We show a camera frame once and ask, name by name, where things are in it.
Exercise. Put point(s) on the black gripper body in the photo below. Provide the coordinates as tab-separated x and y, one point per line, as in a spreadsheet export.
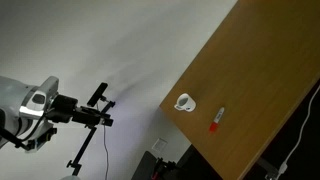
63	108

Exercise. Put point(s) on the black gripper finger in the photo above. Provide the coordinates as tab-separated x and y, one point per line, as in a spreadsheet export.
95	112
100	121

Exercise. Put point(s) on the white pen red cap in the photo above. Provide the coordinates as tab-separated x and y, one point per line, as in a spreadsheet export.
217	119

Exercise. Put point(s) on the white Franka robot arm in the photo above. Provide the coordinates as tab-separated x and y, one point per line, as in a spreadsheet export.
13	100

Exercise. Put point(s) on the black chair backrest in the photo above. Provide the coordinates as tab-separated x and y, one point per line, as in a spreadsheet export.
143	166

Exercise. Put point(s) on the black tripod red knob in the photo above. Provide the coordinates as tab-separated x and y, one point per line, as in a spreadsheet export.
163	168

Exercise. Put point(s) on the white ceramic mug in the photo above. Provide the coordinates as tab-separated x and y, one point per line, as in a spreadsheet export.
185	102

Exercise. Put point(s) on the grey metal table leg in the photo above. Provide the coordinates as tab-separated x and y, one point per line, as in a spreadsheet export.
268	168

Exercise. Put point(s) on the black bar camera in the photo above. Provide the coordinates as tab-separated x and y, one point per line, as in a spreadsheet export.
97	94

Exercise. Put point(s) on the black articulated camera stand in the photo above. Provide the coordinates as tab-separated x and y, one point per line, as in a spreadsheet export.
85	143

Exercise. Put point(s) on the white wall socket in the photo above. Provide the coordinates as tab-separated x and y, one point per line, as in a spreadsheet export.
159	145

